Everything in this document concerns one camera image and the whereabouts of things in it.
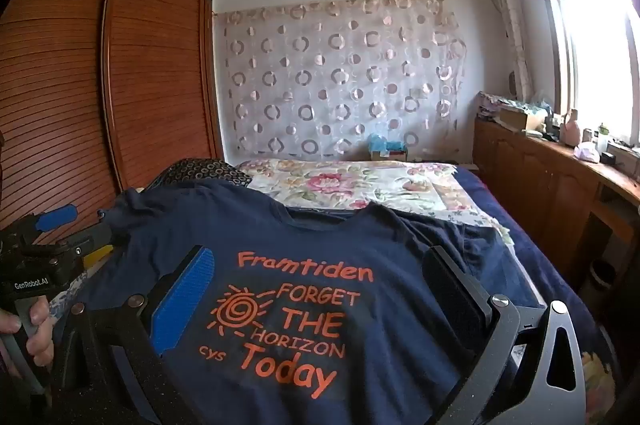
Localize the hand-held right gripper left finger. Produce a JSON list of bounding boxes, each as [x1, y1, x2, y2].
[[50, 246, 217, 425]]

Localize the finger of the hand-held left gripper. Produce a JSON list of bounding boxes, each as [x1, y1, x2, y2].
[[67, 221, 117, 258], [36, 203, 79, 232]]

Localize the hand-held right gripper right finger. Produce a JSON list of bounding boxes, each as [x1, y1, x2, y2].
[[424, 246, 587, 425]]

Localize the navy t-shirt with orange print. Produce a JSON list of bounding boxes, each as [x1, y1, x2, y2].
[[52, 182, 531, 425]]

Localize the person's left hand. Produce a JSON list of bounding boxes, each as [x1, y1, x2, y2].
[[0, 294, 57, 367]]

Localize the navy blanket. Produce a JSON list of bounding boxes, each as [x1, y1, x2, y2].
[[457, 167, 601, 356]]

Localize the dark patterned pillow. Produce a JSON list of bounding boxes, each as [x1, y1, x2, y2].
[[145, 157, 253, 193]]

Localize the wooden side cabinet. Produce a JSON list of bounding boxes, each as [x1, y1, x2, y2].
[[472, 117, 640, 306]]

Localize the dark waste bin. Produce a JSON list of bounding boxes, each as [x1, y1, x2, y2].
[[590, 260, 617, 301]]

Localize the brown slatted wooden wardrobe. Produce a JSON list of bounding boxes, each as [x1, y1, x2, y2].
[[0, 0, 226, 251]]

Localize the blue box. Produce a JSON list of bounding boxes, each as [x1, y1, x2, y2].
[[367, 134, 408, 162]]

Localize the pink floral blanket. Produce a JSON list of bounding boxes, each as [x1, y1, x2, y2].
[[235, 159, 618, 413]]

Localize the cardboard box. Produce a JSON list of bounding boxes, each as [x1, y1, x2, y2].
[[499, 105, 546, 132]]

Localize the stack of folded floral fabrics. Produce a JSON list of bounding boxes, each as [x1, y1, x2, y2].
[[477, 91, 516, 122]]

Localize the lavender tissue pack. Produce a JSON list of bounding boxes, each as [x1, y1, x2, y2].
[[575, 141, 602, 163]]

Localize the sheer curtain with circle pattern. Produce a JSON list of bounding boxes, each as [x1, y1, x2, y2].
[[214, 0, 468, 158]]

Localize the white window curtain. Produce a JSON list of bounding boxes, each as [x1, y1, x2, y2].
[[484, 0, 533, 100]]

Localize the window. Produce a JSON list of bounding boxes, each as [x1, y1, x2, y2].
[[530, 0, 640, 140]]

